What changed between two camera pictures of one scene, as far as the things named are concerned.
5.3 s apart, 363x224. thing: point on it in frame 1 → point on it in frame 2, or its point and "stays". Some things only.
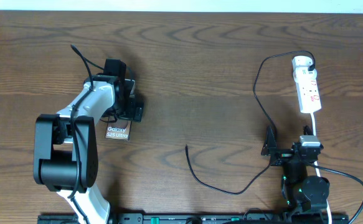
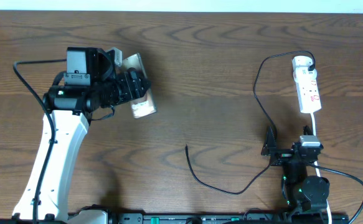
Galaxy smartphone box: [121, 128] → [145, 104]
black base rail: [192, 218] stays
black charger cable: [268, 117] stays
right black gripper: [270, 149] stays
